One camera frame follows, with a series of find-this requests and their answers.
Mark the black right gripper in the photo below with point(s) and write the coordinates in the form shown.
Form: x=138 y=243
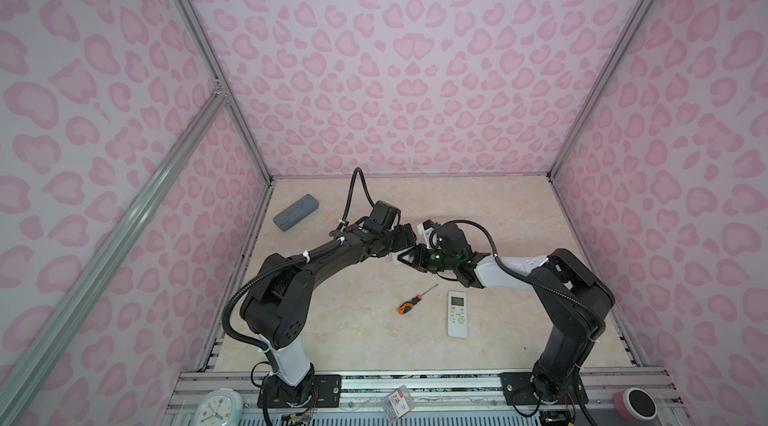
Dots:
x=423 y=253

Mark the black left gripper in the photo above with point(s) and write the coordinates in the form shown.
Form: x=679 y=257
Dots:
x=402 y=240

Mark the orange black screwdriver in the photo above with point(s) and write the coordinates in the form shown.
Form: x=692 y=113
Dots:
x=408 y=305

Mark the white remote control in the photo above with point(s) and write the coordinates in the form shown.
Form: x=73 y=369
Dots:
x=457 y=315
x=405 y=257

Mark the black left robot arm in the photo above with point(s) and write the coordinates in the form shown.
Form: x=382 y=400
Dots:
x=270 y=311

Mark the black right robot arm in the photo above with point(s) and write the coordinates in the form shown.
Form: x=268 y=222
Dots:
x=575 y=300

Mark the grey rectangular sponge block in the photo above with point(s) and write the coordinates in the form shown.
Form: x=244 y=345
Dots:
x=296 y=212

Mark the small clear parts box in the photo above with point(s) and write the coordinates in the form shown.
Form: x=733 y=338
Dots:
x=397 y=404

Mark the pink tape roll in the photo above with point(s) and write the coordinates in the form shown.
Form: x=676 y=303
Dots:
x=635 y=404

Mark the white analog clock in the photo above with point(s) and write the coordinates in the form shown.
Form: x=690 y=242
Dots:
x=222 y=407

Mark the aluminium front rail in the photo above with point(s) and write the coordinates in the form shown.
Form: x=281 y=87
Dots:
x=440 y=398

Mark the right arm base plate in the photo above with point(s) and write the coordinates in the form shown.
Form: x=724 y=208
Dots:
x=519 y=390

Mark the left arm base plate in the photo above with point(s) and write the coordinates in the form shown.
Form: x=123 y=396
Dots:
x=321 y=391

